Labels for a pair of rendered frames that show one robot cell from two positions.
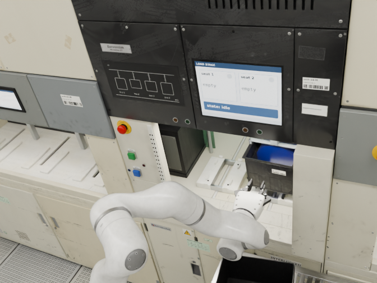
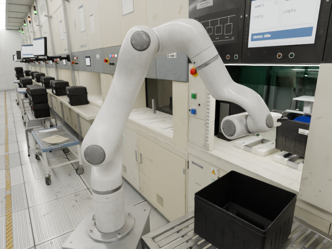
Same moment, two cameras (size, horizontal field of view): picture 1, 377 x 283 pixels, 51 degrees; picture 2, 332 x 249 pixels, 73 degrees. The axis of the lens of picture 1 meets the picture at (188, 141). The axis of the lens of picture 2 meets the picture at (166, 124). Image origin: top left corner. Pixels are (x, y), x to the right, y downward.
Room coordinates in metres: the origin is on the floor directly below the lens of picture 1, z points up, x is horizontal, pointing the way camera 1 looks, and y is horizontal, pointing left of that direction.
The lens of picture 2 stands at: (0.01, -0.17, 1.42)
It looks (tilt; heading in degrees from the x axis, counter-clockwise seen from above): 16 degrees down; 25
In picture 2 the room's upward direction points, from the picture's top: 1 degrees counter-clockwise
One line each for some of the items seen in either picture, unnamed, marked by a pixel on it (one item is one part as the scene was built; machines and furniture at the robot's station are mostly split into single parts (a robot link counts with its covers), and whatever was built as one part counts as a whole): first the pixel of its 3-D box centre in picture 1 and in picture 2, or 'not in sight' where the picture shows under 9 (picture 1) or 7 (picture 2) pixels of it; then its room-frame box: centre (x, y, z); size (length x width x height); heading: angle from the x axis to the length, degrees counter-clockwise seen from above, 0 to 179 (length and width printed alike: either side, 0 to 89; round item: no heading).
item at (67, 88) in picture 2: not in sight; (76, 95); (2.51, 2.44, 0.93); 0.30 x 0.28 x 0.26; 56
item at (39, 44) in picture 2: not in sight; (52, 50); (2.64, 2.97, 1.59); 0.50 x 0.41 x 0.36; 149
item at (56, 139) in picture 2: not in sight; (55, 139); (1.90, 2.27, 0.47); 0.31 x 0.23 x 0.02; 81
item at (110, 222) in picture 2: not in sight; (109, 205); (0.63, 0.37, 0.85); 0.19 x 0.19 x 0.18
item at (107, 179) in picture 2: not in sight; (106, 154); (0.66, 0.39, 1.07); 0.19 x 0.12 x 0.24; 25
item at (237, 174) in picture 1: (223, 173); (257, 144); (1.47, -0.14, 0.89); 0.22 x 0.21 x 0.04; 149
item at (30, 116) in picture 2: not in sight; (42, 123); (2.89, 3.85, 0.24); 0.94 x 0.53 x 0.48; 59
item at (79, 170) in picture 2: not in sight; (57, 150); (2.01, 2.42, 0.24); 0.97 x 0.52 x 0.48; 62
